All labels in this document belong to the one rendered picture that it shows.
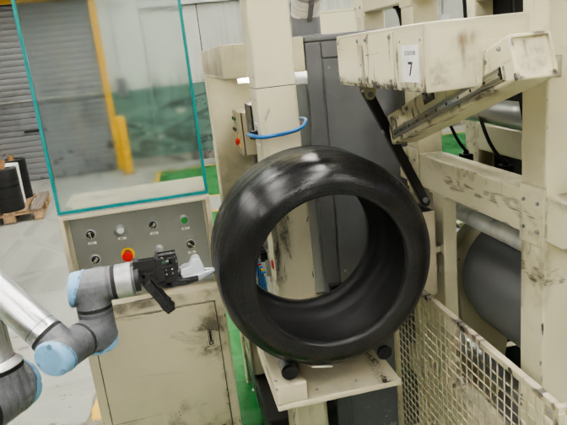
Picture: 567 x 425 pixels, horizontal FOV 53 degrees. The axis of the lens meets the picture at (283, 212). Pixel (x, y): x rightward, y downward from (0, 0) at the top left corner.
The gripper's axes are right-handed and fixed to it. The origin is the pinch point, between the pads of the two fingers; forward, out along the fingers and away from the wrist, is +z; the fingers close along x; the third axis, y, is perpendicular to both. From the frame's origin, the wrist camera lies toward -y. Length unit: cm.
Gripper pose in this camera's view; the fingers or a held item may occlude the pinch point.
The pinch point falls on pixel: (210, 272)
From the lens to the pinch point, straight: 158.2
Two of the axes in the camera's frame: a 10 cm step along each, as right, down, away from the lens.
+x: -2.1, -2.4, 9.5
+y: -1.1, -9.6, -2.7
